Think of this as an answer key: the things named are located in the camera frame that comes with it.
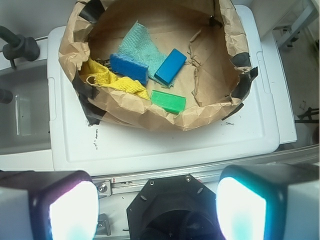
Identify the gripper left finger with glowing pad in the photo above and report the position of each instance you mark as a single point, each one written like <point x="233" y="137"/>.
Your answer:
<point x="48" y="205"/>

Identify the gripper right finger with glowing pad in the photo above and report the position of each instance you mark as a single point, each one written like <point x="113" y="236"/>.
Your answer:
<point x="269" y="202"/>

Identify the green rectangular block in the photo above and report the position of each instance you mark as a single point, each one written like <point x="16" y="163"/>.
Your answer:
<point x="170" y="102"/>

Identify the blue rectangular block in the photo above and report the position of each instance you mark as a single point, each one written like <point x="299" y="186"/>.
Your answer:
<point x="171" y="66"/>

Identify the white plastic storage lid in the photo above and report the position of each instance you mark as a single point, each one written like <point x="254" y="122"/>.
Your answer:
<point x="264" y="122"/>

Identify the clear plastic bin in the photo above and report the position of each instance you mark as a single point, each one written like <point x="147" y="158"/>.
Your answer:
<point x="24" y="109"/>

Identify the yellow woven cloth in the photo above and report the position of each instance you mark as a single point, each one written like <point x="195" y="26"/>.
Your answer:
<point x="98" y="75"/>

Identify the crumpled brown paper bin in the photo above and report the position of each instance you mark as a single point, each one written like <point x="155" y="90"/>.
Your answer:
<point x="215" y="79"/>

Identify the blue sponge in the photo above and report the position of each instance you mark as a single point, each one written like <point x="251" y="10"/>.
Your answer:
<point x="127" y="66"/>

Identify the teal woven cloth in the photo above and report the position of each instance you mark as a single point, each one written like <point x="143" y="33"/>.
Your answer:
<point x="138" y="45"/>

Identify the black octagonal mount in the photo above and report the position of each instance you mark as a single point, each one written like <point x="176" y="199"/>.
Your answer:
<point x="174" y="208"/>

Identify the white metal frame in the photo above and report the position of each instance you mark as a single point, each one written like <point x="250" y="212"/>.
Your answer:
<point x="290" y="31"/>

